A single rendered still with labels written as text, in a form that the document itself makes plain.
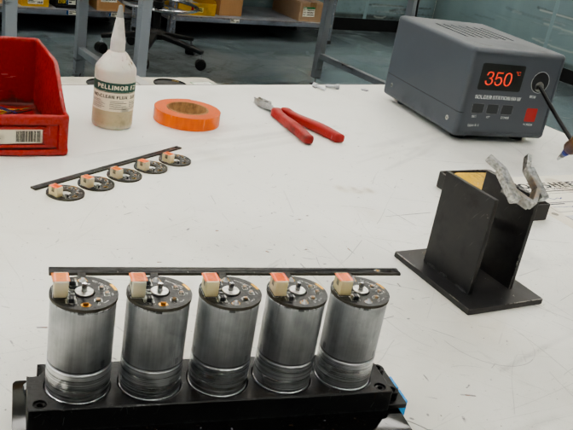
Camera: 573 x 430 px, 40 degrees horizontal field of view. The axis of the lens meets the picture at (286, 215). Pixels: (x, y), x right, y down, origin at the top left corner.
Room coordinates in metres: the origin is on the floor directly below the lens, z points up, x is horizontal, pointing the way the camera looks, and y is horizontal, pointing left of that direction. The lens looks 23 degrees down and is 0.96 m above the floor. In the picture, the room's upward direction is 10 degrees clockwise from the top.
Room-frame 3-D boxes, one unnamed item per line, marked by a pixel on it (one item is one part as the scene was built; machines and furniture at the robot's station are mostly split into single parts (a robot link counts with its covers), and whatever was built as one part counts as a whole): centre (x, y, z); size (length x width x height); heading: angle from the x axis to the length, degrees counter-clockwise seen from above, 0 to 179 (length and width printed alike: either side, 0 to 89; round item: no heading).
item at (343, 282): (0.29, -0.03, 0.82); 0.01 x 0.01 x 0.01; 21
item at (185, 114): (0.68, 0.10, 0.76); 0.06 x 0.06 x 0.01
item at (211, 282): (0.27, 0.02, 0.82); 0.01 x 0.01 x 0.01; 21
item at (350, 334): (0.29, -0.04, 0.79); 0.02 x 0.02 x 0.05
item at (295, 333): (0.28, -0.01, 0.79); 0.02 x 0.02 x 0.05
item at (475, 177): (0.61, -0.16, 0.76); 0.07 x 0.05 x 0.02; 32
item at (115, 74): (0.63, 0.16, 0.80); 0.03 x 0.03 x 0.10
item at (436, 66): (0.86, -0.17, 0.80); 0.15 x 0.12 x 0.10; 26
